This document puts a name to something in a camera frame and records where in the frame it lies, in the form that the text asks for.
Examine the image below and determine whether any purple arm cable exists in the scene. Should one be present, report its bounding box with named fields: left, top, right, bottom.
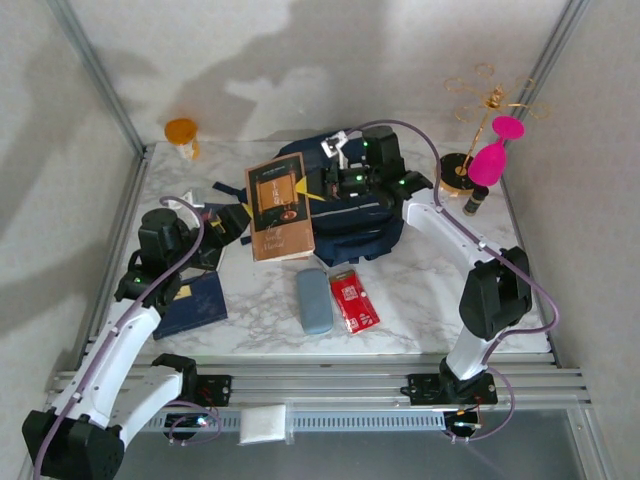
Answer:
left=32, top=195, right=224, bottom=480
left=345, top=119, right=561, bottom=446

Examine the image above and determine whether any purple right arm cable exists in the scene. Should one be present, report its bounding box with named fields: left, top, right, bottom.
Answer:
left=345, top=119, right=561, bottom=446

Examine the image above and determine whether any aluminium frame post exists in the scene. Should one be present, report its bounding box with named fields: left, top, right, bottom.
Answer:
left=517, top=0, right=594, bottom=109
left=52, top=0, right=151, bottom=157

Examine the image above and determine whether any gold wire glass rack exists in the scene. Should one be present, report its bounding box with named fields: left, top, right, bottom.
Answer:
left=433, top=62, right=551, bottom=197

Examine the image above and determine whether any brown book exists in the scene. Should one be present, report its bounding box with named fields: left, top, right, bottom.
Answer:
left=243, top=152, right=316, bottom=263

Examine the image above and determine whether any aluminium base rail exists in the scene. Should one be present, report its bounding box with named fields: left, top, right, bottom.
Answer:
left=43, top=360, right=594, bottom=416

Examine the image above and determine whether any orange pill bottle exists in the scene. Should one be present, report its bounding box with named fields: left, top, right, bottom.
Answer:
left=164, top=117, right=201, bottom=161

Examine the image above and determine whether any white packet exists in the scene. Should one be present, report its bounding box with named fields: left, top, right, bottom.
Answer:
left=238, top=403, right=295, bottom=446

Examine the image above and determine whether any aluminium side rail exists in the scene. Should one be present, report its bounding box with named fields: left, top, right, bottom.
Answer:
left=74, top=147, right=154, bottom=366
left=499, top=177, right=564, bottom=369

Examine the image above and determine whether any grey slotted cable duct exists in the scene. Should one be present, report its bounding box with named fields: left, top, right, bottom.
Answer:
left=119, top=409, right=451, bottom=435

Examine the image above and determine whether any pink wine glass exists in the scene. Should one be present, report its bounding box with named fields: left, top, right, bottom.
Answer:
left=467, top=115, right=527, bottom=189

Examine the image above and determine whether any navy book with gold emblem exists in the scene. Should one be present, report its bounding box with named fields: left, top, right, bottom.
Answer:
left=152, top=272, right=229, bottom=341

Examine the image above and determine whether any grey-blue pencil case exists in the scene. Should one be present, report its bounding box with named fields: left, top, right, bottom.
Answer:
left=294, top=268, right=335, bottom=335

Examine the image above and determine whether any navy blue backpack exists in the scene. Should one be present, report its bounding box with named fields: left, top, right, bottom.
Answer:
left=211, top=132, right=407, bottom=269

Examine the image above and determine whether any spice bottle with dark lid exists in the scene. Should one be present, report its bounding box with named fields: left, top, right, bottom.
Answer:
left=462, top=184, right=491, bottom=217

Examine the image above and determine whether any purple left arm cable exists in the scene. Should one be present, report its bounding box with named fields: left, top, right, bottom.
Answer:
left=32, top=195, right=224, bottom=480

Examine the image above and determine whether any red packet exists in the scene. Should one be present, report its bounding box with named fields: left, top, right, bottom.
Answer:
left=328, top=268, right=381, bottom=336

